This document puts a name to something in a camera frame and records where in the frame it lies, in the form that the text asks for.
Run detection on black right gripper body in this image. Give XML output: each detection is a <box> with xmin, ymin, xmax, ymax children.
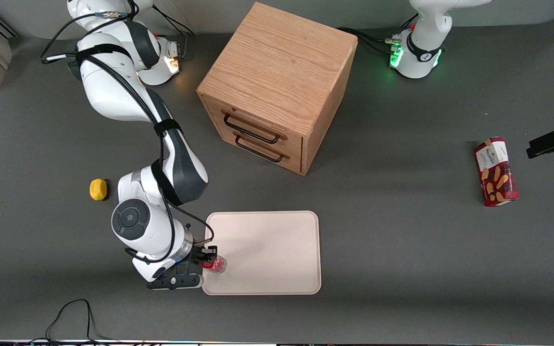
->
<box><xmin>180</xmin><ymin>244</ymin><xmax>206</xmax><ymax>278</ymax></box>

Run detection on small red coke bottle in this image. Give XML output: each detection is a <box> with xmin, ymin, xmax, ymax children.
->
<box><xmin>201</xmin><ymin>255</ymin><xmax>228</xmax><ymax>275</ymax></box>

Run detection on beige rectangular tray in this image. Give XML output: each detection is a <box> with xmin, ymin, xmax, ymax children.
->
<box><xmin>201</xmin><ymin>210</ymin><xmax>322</xmax><ymax>296</ymax></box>

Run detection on red shortbread cookie box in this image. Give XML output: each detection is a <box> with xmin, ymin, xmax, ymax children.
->
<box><xmin>473</xmin><ymin>136</ymin><xmax>520</xmax><ymax>208</ymax></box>

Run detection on wooden drawer front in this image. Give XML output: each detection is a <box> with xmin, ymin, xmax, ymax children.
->
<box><xmin>212</xmin><ymin>129</ymin><xmax>304</xmax><ymax>175</ymax></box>
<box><xmin>201</xmin><ymin>95</ymin><xmax>304</xmax><ymax>153</ymax></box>

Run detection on yellow lemon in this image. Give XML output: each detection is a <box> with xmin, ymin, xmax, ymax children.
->
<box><xmin>89</xmin><ymin>178</ymin><xmax>108</xmax><ymax>202</ymax></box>

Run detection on wooden drawer cabinet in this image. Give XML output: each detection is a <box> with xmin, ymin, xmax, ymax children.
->
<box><xmin>196</xmin><ymin>2</ymin><xmax>359</xmax><ymax>176</ymax></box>

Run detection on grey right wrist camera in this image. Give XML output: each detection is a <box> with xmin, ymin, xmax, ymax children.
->
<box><xmin>146</xmin><ymin>272</ymin><xmax>204</xmax><ymax>291</ymax></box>

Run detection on black metal drawer handle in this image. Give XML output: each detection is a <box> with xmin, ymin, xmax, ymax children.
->
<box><xmin>223</xmin><ymin>112</ymin><xmax>282</xmax><ymax>145</ymax></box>
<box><xmin>234</xmin><ymin>135</ymin><xmax>285</xmax><ymax>163</ymax></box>

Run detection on black cable on table edge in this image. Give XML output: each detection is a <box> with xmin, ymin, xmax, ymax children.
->
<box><xmin>27</xmin><ymin>299</ymin><xmax>114</xmax><ymax>345</ymax></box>

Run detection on black left arm base cables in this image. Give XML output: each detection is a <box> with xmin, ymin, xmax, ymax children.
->
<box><xmin>337</xmin><ymin>27</ymin><xmax>401</xmax><ymax>55</ymax></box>

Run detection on black arm base cables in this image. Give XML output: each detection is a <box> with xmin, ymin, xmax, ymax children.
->
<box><xmin>153</xmin><ymin>4</ymin><xmax>197</xmax><ymax>37</ymax></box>
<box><xmin>337</xmin><ymin>27</ymin><xmax>401</xmax><ymax>55</ymax></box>

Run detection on black right arm base cables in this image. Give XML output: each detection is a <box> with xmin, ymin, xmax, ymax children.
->
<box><xmin>153</xmin><ymin>4</ymin><xmax>197</xmax><ymax>37</ymax></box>

